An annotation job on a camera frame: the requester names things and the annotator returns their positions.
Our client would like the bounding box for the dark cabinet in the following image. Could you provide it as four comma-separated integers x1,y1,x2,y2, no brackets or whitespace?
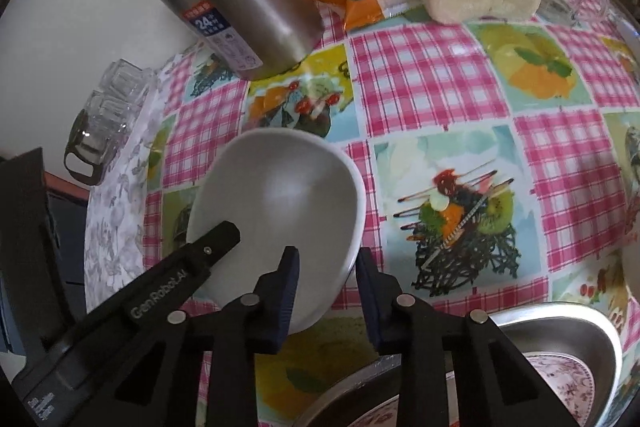
0,147,88,358

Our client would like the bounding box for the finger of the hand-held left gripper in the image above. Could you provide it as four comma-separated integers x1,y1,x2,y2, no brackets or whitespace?
184,221,242,289

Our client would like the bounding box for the reddish brown chair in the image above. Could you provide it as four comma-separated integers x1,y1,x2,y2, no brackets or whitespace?
44,172,91,202

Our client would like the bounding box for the glass pitcher with black handle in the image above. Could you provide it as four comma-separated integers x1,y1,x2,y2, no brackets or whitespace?
64,107,126,186

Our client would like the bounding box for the white leaf-pattern cloth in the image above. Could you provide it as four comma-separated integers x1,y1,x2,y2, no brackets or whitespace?
84,52,193,323

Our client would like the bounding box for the pink checkered printed tablecloth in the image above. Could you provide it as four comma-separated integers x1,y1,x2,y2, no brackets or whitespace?
142,0,640,427

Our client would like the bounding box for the clear glass cup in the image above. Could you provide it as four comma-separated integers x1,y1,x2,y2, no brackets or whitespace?
537,0,612,25

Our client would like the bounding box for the floral patterned plate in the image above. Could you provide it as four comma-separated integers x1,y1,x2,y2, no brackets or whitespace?
522,353,596,427
350,399,401,427

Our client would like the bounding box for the clear drinking glass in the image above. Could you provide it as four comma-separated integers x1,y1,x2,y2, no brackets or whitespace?
102,59,147,100
82,89,136,138

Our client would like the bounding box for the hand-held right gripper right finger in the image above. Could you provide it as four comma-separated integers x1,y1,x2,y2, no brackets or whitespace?
356,248,566,427

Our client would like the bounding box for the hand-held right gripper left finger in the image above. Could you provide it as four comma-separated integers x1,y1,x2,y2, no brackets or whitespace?
95,247,301,427

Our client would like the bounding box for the white ceramic bowl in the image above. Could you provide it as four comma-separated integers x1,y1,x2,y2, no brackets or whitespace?
186,129,367,335

